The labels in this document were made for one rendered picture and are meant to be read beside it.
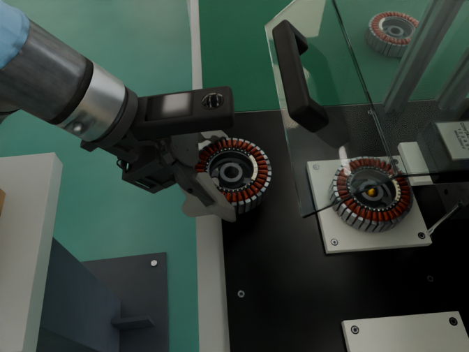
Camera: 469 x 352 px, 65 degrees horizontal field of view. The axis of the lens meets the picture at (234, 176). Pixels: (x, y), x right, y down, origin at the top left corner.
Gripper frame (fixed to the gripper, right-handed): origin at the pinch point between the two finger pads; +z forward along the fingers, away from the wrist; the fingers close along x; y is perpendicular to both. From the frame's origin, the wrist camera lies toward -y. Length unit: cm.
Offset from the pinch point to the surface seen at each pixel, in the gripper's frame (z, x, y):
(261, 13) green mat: 12.0, -47.8, -3.4
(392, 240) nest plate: 16.5, 9.9, -14.6
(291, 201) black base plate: 9.6, 1.9, -3.5
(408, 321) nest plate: 15.8, 20.6, -13.6
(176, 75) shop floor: 54, -111, 66
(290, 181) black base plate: 9.9, -1.6, -3.9
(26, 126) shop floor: 13, -84, 118
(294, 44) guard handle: -15.7, 1.6, -18.5
